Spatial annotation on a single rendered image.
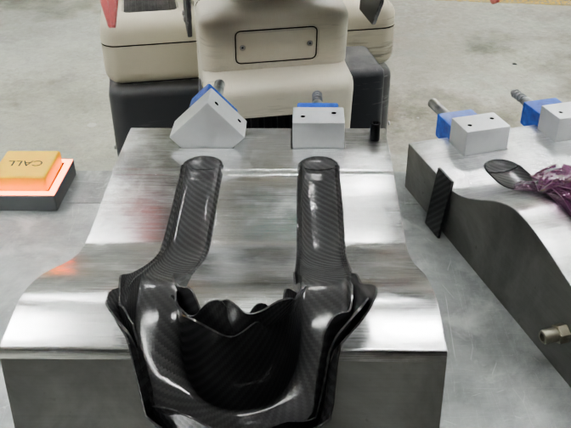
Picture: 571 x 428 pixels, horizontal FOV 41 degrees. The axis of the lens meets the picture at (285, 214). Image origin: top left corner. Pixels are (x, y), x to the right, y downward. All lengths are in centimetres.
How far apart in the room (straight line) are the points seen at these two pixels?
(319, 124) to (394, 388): 33
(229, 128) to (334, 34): 45
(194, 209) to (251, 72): 50
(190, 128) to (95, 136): 210
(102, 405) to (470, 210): 39
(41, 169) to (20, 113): 224
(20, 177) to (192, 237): 27
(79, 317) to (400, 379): 20
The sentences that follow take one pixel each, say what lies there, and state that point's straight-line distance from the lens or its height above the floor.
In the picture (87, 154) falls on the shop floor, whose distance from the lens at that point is 270.
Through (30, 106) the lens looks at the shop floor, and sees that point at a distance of 314.
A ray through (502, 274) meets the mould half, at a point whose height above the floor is 83.
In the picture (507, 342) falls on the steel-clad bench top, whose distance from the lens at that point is 67.
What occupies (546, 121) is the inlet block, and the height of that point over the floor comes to 87.
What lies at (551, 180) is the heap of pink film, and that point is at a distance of 69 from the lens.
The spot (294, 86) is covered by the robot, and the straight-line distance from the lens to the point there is 112.
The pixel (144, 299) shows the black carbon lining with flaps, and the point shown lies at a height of 92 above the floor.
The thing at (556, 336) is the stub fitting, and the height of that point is 84.
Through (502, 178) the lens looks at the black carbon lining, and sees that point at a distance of 79.
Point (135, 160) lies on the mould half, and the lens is 73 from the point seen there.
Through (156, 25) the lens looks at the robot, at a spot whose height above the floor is 80.
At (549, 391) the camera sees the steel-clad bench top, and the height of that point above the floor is 80.
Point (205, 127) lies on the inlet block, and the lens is 73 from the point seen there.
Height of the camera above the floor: 123
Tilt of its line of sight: 33 degrees down
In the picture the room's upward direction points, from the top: 1 degrees counter-clockwise
